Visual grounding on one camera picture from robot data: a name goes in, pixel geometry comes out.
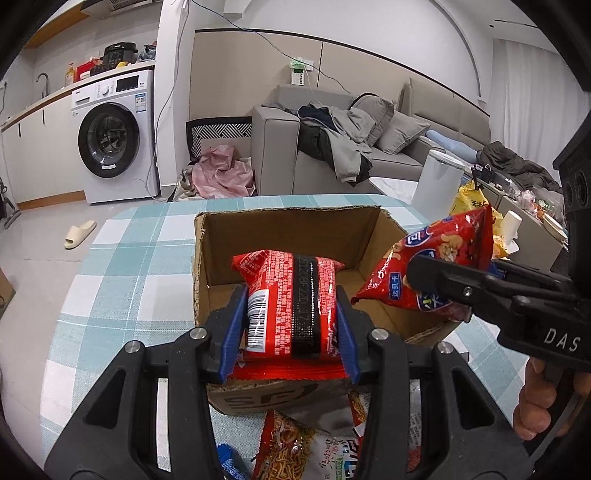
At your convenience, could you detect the grey pillow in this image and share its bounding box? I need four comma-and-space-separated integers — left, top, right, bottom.
351, 96, 397, 148
375, 112, 431, 155

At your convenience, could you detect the pink cloth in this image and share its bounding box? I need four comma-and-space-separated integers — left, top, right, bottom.
191, 144, 256, 200

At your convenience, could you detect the brown cardboard box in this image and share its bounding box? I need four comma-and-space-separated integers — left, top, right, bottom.
0, 270, 17, 319

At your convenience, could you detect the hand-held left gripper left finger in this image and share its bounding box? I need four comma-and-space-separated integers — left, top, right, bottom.
44, 284, 250, 480

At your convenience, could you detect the upright vacuum cleaner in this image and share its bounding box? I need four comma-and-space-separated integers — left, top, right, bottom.
0, 178, 21, 229

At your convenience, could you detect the red snack bag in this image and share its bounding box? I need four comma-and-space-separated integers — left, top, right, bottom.
352, 205, 495, 323

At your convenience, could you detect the range hood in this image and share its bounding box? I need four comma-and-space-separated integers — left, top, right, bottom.
83, 0, 160, 19

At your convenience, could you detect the white counter cabinet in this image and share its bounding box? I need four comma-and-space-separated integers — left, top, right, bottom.
0, 88, 88, 210

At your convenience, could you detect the white curtain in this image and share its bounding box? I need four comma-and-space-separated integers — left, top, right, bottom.
492, 39, 591, 153

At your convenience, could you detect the dark green jacket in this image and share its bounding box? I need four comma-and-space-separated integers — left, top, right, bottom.
478, 141, 561, 190

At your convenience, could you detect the white trash bin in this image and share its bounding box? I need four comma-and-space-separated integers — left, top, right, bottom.
411, 148, 466, 217

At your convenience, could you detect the person's right hand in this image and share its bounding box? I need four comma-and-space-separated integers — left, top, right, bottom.
513, 357, 591, 441

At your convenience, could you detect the beige slipper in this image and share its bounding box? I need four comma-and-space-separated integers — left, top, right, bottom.
64, 220, 98, 250

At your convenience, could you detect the blue snack packet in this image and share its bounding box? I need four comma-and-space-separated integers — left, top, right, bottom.
217, 443, 247, 480

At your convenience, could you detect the black pressure cooker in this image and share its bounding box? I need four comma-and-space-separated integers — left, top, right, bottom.
102, 42, 138, 65

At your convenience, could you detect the grey hoodie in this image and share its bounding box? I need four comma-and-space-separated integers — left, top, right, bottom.
323, 107, 374, 185

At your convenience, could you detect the red noodle packet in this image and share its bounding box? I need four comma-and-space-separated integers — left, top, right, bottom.
231, 249, 347, 381

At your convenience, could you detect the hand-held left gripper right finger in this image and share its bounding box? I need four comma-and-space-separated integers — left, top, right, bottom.
335, 285, 532, 480

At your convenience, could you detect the grey sofa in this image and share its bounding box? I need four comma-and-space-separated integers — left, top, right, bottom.
252, 76, 490, 197

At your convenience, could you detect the white washing machine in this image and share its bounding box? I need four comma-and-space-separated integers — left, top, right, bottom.
71, 69, 161, 205

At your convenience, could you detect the yellow plastic bag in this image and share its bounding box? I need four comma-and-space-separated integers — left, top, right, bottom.
449, 181, 505, 234

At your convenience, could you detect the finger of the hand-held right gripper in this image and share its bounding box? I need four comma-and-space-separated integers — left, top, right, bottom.
489, 261, 573, 296
409, 255, 513, 319

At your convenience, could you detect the white paper cup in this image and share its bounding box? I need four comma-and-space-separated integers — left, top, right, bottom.
496, 211, 522, 245

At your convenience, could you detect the patterned laundry basket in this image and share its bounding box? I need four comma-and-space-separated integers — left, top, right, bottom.
185, 117, 254, 162

